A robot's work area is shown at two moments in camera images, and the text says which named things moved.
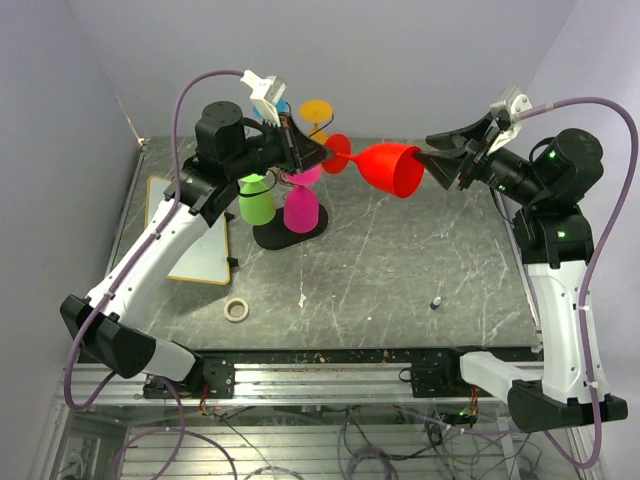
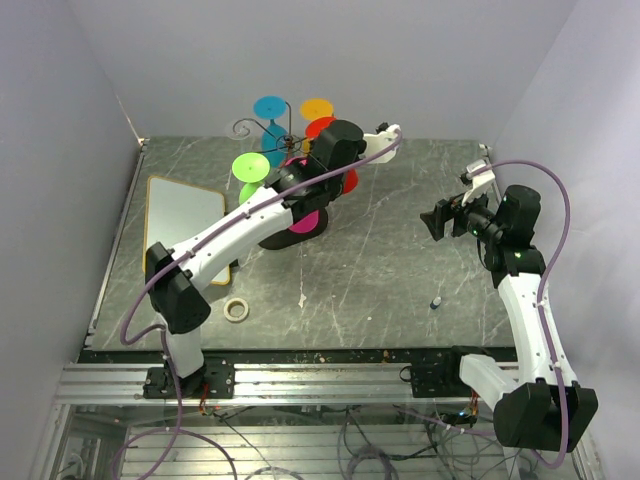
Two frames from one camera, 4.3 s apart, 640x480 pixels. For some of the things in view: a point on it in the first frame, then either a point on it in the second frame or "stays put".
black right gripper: (447, 168) to (444, 211)
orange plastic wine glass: (317, 111) stays put
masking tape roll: (239, 318) stays put
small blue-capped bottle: (436, 301) stays put
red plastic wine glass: (393, 167) to (351, 178)
